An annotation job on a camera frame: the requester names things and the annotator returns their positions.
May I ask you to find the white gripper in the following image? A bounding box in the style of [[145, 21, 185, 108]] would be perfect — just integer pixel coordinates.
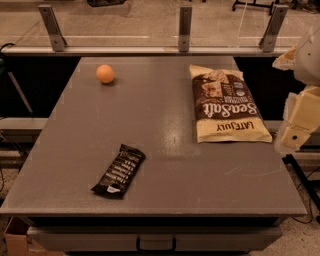
[[272, 26, 320, 150]]

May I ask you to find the brown sea salt chip bag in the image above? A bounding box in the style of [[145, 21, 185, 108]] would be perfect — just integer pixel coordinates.
[[189, 65, 272, 143]]

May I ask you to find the black rxbar chocolate bar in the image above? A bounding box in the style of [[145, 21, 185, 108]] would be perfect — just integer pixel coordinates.
[[92, 144, 146, 199]]

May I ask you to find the black stand leg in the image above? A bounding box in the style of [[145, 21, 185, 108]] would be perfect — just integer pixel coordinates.
[[283, 154, 320, 211]]

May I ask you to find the orange fruit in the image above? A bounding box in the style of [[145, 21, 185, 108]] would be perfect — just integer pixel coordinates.
[[96, 65, 114, 84]]

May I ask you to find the cardboard box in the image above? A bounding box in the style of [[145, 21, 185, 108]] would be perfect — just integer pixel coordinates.
[[4, 217, 64, 256]]

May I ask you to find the horizontal metal rail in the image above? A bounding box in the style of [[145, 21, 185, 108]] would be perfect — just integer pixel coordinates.
[[2, 46, 289, 57]]

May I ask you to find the right metal rail bracket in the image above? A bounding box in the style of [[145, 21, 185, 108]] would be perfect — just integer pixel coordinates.
[[259, 5, 289, 53]]

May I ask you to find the metal rail bracket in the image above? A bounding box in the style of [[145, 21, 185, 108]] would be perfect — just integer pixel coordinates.
[[178, 6, 192, 52], [38, 5, 67, 52], [259, 5, 289, 53]]

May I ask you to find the middle metal rail bracket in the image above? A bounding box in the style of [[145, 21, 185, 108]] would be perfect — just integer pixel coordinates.
[[178, 6, 192, 52]]

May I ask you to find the grey drawer with handle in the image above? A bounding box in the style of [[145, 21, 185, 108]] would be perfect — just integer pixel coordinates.
[[27, 227, 282, 253]]

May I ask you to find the left metal rail bracket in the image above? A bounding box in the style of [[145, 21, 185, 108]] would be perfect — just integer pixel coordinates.
[[38, 5, 67, 52]]

